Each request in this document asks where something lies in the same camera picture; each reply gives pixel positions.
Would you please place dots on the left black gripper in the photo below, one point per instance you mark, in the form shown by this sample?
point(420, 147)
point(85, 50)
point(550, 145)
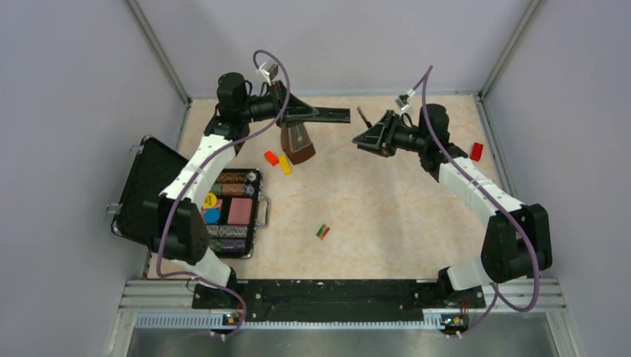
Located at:
point(296, 111)

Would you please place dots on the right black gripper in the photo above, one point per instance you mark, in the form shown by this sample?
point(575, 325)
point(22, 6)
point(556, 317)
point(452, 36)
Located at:
point(371, 140)

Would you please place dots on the black remote control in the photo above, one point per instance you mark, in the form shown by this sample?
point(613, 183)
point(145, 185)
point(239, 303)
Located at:
point(330, 115)

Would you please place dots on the black battery cover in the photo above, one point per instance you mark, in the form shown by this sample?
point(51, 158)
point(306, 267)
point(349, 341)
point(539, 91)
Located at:
point(363, 117)

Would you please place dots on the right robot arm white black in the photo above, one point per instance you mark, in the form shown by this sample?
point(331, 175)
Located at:
point(517, 235)

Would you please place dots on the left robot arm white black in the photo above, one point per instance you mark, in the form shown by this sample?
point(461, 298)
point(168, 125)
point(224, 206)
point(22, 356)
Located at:
point(221, 142)

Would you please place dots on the green and red batteries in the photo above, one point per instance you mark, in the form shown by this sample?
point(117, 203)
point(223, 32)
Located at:
point(323, 231)

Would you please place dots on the brown wooden metronome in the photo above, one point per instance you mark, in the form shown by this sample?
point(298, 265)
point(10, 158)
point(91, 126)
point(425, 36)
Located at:
point(296, 143)

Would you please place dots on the orange block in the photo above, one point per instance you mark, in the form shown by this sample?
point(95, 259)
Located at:
point(272, 158)

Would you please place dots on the yellow block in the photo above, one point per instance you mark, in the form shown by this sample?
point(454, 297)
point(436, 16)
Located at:
point(285, 165)

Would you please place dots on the red block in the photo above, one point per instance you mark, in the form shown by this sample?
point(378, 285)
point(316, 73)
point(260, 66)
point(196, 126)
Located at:
point(476, 151)

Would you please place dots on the black poker chip case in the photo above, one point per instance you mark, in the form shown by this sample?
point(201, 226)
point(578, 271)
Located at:
point(142, 214)

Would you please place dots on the pink card deck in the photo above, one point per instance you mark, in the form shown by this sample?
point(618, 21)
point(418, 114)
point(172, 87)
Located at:
point(240, 211)

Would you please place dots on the yellow poker chip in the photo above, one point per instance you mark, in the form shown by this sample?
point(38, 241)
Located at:
point(210, 201)

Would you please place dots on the blue poker chip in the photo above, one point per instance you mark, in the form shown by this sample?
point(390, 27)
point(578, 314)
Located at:
point(211, 216)

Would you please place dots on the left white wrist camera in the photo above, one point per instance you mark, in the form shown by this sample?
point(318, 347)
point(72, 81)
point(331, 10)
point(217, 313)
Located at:
point(268, 71)

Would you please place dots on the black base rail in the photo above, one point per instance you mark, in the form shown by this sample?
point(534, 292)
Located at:
point(328, 301)

